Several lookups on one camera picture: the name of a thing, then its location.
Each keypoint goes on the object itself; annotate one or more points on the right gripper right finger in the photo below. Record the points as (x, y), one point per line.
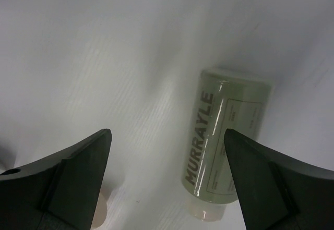
(276, 191)

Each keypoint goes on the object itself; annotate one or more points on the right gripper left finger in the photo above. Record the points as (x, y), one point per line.
(59, 191)

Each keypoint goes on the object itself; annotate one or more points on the green bottle white cap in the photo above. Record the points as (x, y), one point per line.
(101, 209)

